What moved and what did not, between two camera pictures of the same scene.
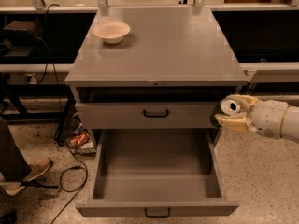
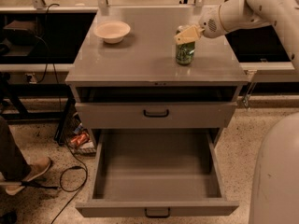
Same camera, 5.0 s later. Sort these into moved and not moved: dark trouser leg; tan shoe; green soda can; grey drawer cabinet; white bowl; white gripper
Moved: green soda can; white gripper
Not moved: dark trouser leg; grey drawer cabinet; white bowl; tan shoe
